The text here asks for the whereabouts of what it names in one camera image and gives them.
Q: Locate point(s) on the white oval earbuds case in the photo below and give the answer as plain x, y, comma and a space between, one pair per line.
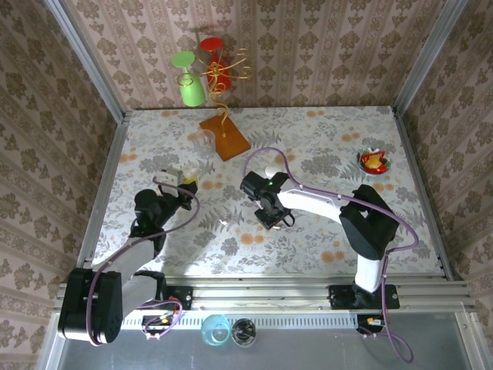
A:
270, 170

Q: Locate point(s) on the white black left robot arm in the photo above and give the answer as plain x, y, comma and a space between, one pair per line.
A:
131, 258

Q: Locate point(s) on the clear plastic cup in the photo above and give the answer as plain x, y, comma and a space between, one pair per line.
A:
204, 144

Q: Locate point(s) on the white earbud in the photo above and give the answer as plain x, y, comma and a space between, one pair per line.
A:
223, 221

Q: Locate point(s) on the green wine glass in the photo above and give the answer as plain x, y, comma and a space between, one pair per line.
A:
191, 92

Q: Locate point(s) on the small bowl of candy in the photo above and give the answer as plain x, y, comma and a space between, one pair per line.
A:
374, 162

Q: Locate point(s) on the red wine glass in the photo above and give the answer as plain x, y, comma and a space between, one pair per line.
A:
211, 44

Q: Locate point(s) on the blue glass cup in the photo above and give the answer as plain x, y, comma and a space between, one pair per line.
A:
210, 335

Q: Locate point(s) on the dark glass cup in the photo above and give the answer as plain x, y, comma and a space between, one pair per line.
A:
243, 332

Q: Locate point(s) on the grey metal shelf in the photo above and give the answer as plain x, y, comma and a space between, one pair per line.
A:
308, 350

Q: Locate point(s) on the aluminium table edge rail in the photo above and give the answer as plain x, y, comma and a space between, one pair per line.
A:
419, 181
109, 169

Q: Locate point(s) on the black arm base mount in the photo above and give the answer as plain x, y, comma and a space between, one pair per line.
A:
181, 297
341, 298

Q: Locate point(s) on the aluminium mounting rail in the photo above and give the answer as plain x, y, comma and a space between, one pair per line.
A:
262, 294

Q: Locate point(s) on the aluminium frame post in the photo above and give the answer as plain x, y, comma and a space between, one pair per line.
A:
427, 58
88, 65

